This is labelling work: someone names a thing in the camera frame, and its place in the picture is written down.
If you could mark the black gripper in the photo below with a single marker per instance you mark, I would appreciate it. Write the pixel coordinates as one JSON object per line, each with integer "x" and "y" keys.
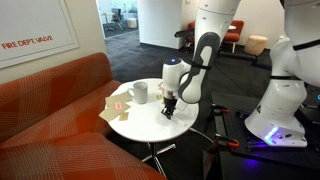
{"x": 170, "y": 100}

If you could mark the white marker with black cap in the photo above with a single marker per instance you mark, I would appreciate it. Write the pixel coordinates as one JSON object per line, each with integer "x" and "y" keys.
{"x": 179, "y": 121}

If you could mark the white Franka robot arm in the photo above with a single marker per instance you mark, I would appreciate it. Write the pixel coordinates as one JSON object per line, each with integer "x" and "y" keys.
{"x": 283, "y": 106}

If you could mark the green tea packet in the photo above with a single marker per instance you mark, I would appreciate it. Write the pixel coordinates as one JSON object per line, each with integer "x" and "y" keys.
{"x": 159, "y": 97}

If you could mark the pink sweetener packet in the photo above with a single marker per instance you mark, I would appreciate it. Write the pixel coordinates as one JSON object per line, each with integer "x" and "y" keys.
{"x": 118, "y": 106}
{"x": 160, "y": 87}

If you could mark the white ceramic mug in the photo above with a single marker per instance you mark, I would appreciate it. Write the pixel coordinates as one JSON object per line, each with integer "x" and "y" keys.
{"x": 140, "y": 93}

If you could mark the small brown paper packet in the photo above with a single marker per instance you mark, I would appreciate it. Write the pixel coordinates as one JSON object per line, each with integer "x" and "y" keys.
{"x": 123, "y": 116}

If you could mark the brown paper napkin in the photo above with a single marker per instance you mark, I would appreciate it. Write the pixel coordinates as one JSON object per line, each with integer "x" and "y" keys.
{"x": 116, "y": 99}

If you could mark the beige napkin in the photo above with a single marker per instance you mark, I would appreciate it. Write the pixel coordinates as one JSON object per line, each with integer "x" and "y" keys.
{"x": 111, "y": 114}

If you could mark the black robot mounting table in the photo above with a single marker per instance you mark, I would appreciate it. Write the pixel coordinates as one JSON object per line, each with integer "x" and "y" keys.
{"x": 240, "y": 126}

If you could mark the white round ottoman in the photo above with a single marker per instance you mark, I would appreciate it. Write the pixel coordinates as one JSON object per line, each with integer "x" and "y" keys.
{"x": 132, "y": 23}

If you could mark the red background lounge sofa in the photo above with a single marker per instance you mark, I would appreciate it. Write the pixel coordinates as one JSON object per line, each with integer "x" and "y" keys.
{"x": 235, "y": 33}

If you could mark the small white background table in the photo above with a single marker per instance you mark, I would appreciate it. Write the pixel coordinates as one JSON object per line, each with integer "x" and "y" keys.
{"x": 232, "y": 27}

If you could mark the dark office chair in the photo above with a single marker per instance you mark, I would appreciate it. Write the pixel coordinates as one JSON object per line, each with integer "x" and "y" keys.
{"x": 117, "y": 18}

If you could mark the beige round ottoman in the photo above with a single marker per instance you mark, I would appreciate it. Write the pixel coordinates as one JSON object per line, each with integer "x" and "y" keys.
{"x": 256, "y": 45}

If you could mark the orange-red patterned sofa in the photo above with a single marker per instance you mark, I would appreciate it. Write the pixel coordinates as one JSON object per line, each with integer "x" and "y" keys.
{"x": 50, "y": 133}

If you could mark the chrome table pedestal base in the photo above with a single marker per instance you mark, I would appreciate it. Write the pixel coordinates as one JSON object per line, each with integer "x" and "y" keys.
{"x": 154, "y": 148}

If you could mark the black stereo camera bar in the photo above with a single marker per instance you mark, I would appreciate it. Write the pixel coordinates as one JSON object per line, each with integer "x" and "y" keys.
{"x": 183, "y": 32}

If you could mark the white framed wall sign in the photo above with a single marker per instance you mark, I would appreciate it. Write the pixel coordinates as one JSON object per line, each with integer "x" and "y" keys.
{"x": 33, "y": 26}

